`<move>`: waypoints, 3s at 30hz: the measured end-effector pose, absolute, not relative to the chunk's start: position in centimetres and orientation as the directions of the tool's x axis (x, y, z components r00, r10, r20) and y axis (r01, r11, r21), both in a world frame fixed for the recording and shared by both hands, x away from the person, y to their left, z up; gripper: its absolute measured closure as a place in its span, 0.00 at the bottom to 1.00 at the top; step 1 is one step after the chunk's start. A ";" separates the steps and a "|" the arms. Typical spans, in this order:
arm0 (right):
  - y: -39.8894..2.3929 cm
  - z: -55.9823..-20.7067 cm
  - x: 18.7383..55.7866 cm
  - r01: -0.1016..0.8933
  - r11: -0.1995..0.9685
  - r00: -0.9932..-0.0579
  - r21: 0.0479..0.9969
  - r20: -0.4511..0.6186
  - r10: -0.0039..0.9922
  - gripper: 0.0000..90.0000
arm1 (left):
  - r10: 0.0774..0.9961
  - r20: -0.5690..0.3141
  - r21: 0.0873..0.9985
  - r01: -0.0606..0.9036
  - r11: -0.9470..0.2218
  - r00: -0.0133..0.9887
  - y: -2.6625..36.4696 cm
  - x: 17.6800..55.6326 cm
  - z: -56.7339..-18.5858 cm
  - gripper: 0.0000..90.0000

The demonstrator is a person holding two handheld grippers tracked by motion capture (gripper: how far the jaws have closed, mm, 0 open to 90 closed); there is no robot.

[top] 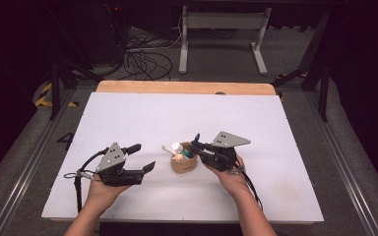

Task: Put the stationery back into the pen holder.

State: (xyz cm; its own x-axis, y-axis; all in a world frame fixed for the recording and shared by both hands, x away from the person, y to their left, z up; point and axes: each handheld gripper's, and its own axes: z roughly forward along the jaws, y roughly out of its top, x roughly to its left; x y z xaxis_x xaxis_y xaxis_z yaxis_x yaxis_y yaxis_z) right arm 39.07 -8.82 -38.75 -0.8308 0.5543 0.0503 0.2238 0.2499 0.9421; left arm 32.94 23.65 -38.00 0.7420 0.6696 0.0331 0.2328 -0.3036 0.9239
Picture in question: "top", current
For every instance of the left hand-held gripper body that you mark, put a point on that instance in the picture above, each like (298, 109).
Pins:
(111, 160)

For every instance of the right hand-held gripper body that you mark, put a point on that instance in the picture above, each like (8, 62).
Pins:
(228, 141)

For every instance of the wooden pen holder cup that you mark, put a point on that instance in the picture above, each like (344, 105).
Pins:
(183, 167)

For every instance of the white green glue stick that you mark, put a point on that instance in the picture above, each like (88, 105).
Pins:
(177, 147)

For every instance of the white pen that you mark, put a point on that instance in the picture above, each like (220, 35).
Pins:
(168, 150)

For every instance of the person's left hand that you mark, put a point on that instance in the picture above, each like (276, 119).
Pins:
(104, 196)

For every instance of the person's right hand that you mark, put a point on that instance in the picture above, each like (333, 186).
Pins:
(231, 180)

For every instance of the white table cover board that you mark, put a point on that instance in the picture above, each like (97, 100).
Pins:
(177, 111)

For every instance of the black tripod stand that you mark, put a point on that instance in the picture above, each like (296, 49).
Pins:
(55, 91)

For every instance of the yellow black hazard tape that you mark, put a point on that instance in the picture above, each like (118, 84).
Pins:
(42, 102)

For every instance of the black metal stand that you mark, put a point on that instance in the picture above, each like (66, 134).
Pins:
(324, 95)

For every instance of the black equipment case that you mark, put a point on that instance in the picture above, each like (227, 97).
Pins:
(105, 32)

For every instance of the metal floor rail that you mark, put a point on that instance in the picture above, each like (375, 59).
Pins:
(23, 183)
(344, 170)

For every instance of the white metal desk frame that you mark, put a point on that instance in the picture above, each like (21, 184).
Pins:
(223, 20)

